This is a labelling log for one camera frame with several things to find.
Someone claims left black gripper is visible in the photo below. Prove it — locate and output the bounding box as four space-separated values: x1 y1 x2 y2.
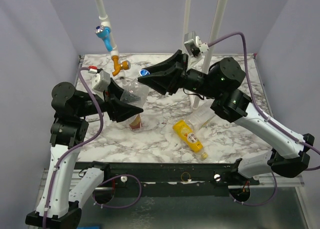
76 76 144 120

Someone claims small clear plastic bottle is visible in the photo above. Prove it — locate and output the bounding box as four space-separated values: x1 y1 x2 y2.
120 78 149 108

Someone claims blue white bottle cap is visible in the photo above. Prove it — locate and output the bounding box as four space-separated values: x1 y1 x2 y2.
139 69 150 77

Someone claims red gold labelled bottle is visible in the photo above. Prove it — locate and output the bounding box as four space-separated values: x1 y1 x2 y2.
129 114 142 131

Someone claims large clear plastic bottle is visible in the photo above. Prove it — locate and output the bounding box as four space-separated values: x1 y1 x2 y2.
185 107 215 132

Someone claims yellow labelled bottle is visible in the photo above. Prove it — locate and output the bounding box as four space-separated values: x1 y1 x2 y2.
172 120 208 160

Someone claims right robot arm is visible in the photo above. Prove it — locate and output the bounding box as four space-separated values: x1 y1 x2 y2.
137 50 314 185

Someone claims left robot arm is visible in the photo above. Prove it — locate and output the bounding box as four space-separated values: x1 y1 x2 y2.
25 80 143 229

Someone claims orange plastic faucet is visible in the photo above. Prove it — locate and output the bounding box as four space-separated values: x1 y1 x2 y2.
111 55 131 77

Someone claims blue plastic faucet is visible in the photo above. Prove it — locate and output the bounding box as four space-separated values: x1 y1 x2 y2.
94 24 113 52

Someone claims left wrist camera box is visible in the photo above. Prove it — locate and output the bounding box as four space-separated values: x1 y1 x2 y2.
91 70 111 94

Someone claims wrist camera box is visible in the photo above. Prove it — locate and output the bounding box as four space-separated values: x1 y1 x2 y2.
91 70 111 94
183 31 209 58

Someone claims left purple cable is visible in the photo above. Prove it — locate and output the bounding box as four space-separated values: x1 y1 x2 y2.
42 66 143 229

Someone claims purple cable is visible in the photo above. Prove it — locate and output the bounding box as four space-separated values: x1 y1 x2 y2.
42 66 143 229
207 31 320 207

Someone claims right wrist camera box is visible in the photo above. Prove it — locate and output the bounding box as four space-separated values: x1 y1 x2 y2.
183 31 209 58

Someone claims white pvc pipe frame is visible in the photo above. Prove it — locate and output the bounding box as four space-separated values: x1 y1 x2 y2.
87 0 231 110

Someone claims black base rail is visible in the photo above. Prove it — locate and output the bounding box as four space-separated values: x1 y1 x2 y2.
77 161 261 198

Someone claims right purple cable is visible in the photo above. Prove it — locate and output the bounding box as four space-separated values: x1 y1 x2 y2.
207 31 320 207

